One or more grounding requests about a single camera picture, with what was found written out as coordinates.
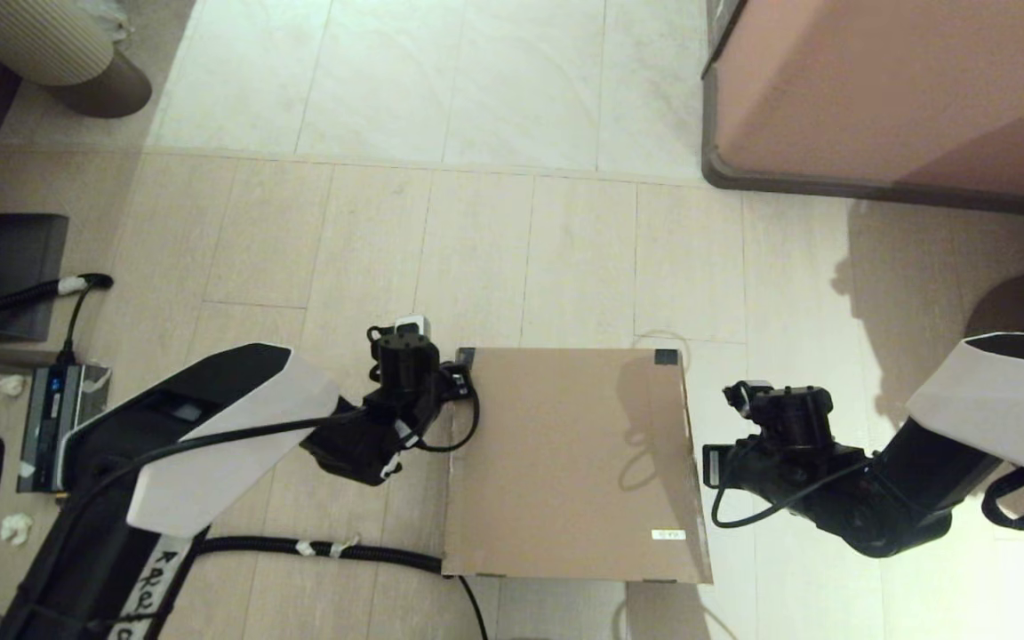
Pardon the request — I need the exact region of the brown cardboard shoe box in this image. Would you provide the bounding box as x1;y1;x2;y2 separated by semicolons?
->
441;347;714;586

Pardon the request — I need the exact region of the dark power supply box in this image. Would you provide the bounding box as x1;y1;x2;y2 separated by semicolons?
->
16;360;113;494

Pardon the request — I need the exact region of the black box device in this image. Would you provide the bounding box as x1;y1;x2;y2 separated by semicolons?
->
0;212;68;343

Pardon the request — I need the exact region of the round brown floor base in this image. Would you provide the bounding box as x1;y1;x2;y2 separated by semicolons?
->
965;274;1024;340

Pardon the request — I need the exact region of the pink cabinet with dark plinth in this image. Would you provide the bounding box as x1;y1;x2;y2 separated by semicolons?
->
701;0;1024;221

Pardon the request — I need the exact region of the white crumpled plastic bag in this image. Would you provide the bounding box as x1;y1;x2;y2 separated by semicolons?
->
85;0;132;44

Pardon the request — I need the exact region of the ribbed beige cylinder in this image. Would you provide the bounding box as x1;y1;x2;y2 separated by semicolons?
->
0;0;126;85

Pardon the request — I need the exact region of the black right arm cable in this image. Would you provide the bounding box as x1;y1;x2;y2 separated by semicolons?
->
712;453;877;531

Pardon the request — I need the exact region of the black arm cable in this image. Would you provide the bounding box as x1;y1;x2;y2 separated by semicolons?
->
59;391;482;509
712;453;877;531

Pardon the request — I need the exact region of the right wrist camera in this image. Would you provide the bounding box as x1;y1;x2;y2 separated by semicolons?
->
724;380;772;416

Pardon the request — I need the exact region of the black coiled floor cable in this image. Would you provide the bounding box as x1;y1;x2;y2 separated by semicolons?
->
192;533;488;640

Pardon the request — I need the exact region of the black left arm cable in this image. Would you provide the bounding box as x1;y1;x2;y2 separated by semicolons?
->
59;391;482;509

